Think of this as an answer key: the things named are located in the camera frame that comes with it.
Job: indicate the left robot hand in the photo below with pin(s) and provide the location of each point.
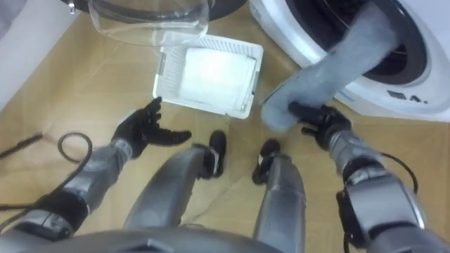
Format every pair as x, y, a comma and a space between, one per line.
140, 127

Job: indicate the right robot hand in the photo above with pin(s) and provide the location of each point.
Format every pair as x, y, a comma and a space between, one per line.
325, 121

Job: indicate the grey cloth garment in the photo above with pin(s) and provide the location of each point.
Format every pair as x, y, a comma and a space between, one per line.
337, 66

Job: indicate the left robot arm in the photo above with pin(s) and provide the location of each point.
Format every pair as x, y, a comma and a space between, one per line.
75, 189

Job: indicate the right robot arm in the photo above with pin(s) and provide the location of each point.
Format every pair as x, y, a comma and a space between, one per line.
379, 200

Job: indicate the white plastic laundry basket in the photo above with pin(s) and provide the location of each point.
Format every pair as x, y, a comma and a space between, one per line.
168, 70

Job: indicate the white washing machine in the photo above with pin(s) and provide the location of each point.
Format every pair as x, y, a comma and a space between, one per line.
386, 59

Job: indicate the white folded cloth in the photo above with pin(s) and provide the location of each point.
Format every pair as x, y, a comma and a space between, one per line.
216, 79

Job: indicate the robot legs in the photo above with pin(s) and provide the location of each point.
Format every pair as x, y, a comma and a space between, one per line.
225, 189

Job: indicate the open washing machine door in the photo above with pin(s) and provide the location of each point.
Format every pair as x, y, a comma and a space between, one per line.
151, 17

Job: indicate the robot body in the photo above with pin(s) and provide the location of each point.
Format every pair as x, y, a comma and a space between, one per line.
140, 241

